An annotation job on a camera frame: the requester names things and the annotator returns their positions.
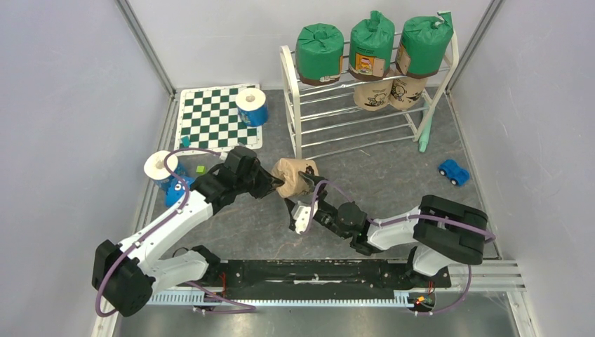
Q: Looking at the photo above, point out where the brown roll with label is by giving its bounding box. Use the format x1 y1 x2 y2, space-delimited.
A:
272 158 319 198

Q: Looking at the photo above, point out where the blue white roll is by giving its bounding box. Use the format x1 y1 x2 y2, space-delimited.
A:
235 88 269 128
143 150 187 191

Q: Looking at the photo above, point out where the blue white roll front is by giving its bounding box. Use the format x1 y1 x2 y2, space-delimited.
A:
143 150 187 191

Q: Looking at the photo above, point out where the brown roll with cartoon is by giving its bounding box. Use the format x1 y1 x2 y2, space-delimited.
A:
353 79 393 112

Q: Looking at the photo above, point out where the brown paper roll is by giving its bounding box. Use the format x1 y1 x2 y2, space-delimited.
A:
389 77 428 111

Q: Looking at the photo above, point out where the green paper roll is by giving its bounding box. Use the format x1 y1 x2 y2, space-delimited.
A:
348 11 395 81

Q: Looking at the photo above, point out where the green brown roll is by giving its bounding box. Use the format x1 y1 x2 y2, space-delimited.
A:
395 11 454 79

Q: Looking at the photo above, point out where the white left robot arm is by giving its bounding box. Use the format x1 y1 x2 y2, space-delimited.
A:
92 146 283 317

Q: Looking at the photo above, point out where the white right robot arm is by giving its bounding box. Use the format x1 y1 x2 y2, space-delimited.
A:
284 172 495 286

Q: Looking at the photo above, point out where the cream metal shelf rack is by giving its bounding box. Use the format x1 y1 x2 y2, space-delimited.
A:
279 36 460 160

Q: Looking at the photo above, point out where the green roll on shelf left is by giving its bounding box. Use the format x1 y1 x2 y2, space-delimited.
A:
295 23 345 86

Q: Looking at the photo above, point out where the green white chessboard mat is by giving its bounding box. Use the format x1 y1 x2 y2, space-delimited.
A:
173 84 263 152

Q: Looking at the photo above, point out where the mint green stick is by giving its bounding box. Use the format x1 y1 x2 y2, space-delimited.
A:
418 117 432 153

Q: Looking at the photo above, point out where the blue toy car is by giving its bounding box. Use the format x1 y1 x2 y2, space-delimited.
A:
438 159 471 186

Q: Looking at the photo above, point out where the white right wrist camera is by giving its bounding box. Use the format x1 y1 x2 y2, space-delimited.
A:
291 201 312 234

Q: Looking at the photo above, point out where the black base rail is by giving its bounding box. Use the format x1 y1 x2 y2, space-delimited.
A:
148 258 526 310

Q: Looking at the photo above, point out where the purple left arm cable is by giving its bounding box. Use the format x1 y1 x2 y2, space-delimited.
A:
95 147 229 318

